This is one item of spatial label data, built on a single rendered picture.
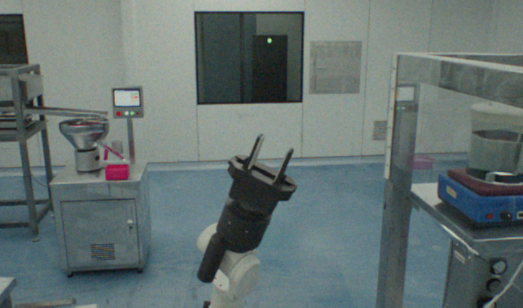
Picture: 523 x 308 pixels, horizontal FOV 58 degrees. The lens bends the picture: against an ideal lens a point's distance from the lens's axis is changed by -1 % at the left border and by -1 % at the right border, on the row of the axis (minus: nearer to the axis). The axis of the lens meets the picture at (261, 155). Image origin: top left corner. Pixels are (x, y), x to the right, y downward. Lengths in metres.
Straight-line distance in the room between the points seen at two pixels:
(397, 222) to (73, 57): 5.39
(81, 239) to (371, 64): 4.35
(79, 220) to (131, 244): 0.41
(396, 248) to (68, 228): 2.76
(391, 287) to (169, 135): 5.11
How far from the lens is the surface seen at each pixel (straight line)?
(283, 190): 0.80
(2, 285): 2.07
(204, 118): 6.26
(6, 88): 4.46
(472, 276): 1.16
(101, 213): 3.65
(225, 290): 0.97
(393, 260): 1.44
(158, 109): 6.26
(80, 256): 3.82
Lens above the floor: 1.82
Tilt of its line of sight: 15 degrees down
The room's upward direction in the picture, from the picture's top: straight up
